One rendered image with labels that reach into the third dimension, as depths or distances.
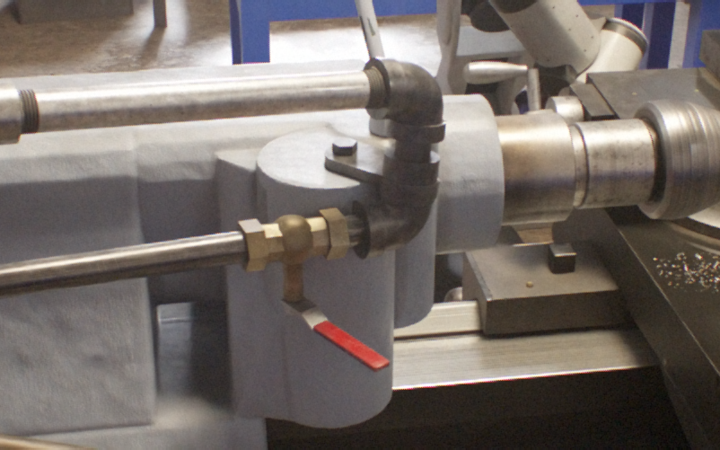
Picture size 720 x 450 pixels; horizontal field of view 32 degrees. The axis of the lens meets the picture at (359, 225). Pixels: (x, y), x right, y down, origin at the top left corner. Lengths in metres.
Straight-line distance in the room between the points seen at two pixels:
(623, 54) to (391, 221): 1.05
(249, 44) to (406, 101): 2.00
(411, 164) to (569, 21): 0.98
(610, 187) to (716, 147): 0.08
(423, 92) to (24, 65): 3.61
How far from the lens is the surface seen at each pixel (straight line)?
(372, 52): 0.81
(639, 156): 0.92
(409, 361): 1.16
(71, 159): 0.81
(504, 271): 1.22
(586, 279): 1.22
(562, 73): 1.71
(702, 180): 0.93
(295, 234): 0.71
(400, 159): 0.73
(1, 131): 0.62
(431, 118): 0.72
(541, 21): 1.65
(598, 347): 1.20
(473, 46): 2.08
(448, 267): 2.63
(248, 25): 2.68
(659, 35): 3.44
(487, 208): 0.87
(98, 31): 4.53
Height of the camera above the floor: 1.49
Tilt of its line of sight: 28 degrees down
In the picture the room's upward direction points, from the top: straight up
